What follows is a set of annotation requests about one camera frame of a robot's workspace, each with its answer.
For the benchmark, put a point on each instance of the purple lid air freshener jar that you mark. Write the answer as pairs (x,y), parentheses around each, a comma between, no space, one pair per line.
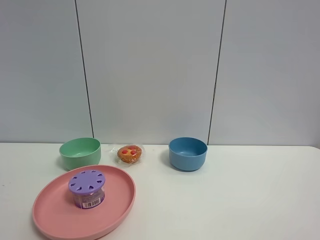
(87,188)

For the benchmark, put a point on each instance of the blue plastic bowl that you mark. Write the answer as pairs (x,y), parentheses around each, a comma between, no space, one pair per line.
(187,153)

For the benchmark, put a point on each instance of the wrapped fruit tart pastry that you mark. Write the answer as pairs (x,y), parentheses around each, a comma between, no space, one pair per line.
(126,155)

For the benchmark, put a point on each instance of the green plastic bowl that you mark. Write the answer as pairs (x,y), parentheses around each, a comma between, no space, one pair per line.
(80,152)

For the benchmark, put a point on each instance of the pink plastic plate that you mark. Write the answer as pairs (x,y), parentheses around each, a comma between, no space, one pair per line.
(56,215)

